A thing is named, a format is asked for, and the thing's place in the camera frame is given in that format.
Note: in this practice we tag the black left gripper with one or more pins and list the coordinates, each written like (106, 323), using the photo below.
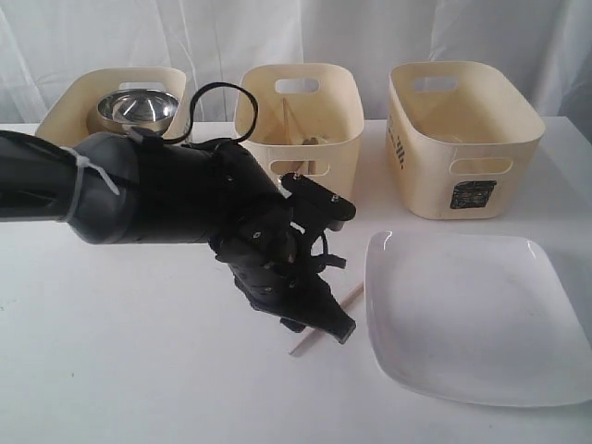
(272, 265)

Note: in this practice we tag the wooden chopstick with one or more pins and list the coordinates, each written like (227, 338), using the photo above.
(313, 335)
(293, 131)

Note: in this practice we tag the stainless steel bowl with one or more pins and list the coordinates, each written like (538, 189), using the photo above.
(150, 109)

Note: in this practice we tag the steel table knife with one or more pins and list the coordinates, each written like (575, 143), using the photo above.
(306, 167)

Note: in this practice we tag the steel spoon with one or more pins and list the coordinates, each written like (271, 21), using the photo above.
(314, 140)

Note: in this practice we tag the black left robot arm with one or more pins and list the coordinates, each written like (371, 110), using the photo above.
(113, 189)

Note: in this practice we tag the white square plate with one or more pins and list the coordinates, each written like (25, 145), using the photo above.
(478, 319)

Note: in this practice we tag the cream bin with triangle mark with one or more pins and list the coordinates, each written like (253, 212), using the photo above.
(326, 102)

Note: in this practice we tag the cream bin with square mark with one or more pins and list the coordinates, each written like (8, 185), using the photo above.
(460, 137)

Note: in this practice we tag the cream bin with circle mark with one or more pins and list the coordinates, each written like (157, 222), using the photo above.
(73, 117)

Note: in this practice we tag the white backdrop curtain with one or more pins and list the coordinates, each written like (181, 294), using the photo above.
(543, 47)

